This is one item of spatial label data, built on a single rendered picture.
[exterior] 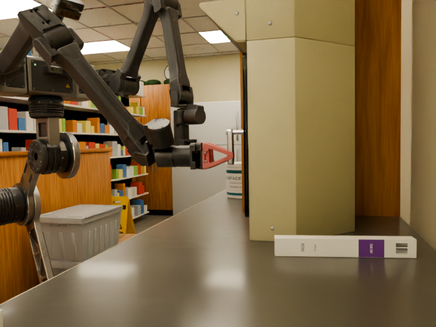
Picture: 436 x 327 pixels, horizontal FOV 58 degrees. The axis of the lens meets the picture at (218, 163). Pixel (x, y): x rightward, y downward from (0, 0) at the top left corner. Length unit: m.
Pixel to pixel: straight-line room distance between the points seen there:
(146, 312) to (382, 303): 0.33
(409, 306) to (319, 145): 0.46
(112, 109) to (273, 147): 0.44
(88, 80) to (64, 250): 2.19
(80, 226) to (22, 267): 0.55
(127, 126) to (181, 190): 5.17
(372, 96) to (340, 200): 0.40
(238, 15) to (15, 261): 2.63
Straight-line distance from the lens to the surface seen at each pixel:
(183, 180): 6.18
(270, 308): 0.60
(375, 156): 1.30
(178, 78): 1.46
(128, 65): 1.71
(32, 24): 1.17
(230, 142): 0.99
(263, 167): 0.93
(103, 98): 1.09
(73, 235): 3.07
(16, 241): 3.22
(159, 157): 1.03
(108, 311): 0.61
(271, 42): 0.95
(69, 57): 1.13
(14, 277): 3.26
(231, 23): 0.98
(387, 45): 1.33
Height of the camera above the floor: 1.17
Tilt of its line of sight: 3 degrees down
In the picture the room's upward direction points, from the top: 1 degrees counter-clockwise
